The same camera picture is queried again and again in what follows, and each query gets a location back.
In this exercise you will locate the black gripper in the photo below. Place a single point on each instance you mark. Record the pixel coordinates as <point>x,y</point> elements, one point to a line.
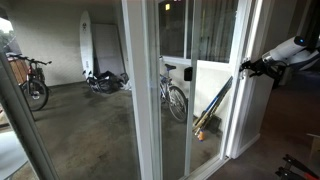
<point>260,65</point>

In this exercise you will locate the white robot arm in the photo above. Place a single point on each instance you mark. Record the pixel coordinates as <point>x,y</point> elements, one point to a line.
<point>283,50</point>

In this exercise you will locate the latch side door jamb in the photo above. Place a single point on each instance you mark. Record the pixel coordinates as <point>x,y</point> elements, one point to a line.
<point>256,106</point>

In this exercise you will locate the white screen door stile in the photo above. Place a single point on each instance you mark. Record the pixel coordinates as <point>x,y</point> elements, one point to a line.
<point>192,100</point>

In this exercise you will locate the fixed side door jamb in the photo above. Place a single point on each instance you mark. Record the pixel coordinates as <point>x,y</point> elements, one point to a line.
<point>23,116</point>

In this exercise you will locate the blue long pole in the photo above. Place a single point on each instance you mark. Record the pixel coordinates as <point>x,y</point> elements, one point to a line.
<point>218,96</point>

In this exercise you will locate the black lockbox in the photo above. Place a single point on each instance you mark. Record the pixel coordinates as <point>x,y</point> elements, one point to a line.
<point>188,74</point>

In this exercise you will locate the black dustpan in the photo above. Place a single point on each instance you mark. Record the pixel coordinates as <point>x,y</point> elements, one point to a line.
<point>214,125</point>

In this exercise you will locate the blue white bicycle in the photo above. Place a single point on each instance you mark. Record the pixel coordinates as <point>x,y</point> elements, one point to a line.
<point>170,67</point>

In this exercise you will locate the orange bottle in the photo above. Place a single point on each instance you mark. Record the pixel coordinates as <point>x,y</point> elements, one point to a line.
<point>200,136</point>

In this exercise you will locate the cardboard box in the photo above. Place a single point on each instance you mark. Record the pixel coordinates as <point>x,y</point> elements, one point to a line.
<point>315,150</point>

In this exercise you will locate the red black clamp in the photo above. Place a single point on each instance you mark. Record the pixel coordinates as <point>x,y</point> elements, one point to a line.
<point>300,166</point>

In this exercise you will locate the dark golf bag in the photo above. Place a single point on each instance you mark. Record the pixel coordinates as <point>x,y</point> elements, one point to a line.
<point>108,83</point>

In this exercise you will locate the white leaning board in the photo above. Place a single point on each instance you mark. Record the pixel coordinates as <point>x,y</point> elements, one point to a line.
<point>106,46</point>

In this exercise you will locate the white surfboard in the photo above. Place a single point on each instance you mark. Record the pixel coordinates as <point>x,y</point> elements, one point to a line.
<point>86,43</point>

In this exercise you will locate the black bicycle on left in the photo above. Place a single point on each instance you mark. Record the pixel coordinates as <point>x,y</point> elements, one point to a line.
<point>44,86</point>

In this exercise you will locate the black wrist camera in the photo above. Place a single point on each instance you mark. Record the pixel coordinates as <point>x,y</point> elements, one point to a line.
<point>276,70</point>

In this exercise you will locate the patio wall window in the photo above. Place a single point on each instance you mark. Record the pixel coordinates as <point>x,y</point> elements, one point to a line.
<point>171,30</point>

